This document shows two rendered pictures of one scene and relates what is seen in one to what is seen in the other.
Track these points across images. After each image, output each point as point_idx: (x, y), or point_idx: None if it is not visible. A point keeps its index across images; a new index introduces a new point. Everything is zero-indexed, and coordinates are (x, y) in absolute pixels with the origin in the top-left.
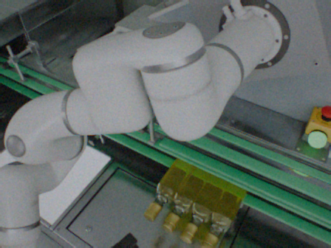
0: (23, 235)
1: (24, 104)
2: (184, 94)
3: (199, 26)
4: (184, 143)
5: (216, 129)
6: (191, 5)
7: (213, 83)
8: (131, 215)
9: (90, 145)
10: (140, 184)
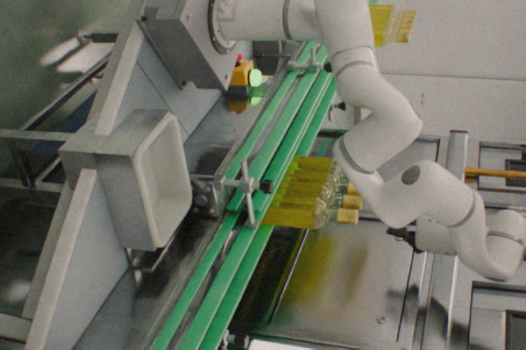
0: None
1: (377, 94)
2: None
3: (148, 86)
4: (251, 193)
5: (245, 145)
6: (190, 33)
7: None
8: (340, 286)
9: None
10: (288, 292)
